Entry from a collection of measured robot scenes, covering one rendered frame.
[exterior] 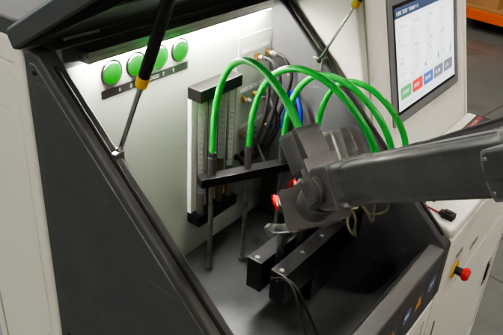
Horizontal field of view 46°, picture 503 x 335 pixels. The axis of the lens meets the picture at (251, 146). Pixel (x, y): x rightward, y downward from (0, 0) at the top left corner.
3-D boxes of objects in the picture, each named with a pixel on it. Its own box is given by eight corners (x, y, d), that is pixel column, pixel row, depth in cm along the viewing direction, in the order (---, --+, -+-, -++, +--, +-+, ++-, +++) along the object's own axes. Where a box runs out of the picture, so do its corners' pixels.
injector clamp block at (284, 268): (279, 330, 129) (285, 276, 121) (244, 308, 134) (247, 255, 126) (355, 255, 153) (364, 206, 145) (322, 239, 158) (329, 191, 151)
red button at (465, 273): (462, 289, 152) (468, 273, 149) (447, 281, 154) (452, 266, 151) (470, 278, 156) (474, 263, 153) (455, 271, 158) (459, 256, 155)
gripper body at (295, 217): (277, 192, 93) (279, 185, 86) (339, 178, 94) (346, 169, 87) (287, 232, 92) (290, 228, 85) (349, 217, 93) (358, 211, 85)
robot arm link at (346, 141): (390, 176, 96) (406, 178, 103) (368, 111, 99) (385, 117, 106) (325, 198, 101) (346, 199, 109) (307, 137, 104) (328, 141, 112)
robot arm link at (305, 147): (319, 202, 73) (377, 183, 76) (287, 118, 76) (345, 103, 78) (289, 220, 84) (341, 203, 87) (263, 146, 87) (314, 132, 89)
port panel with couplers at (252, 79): (243, 158, 149) (249, 41, 134) (233, 154, 151) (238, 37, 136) (273, 140, 159) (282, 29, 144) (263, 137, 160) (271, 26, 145)
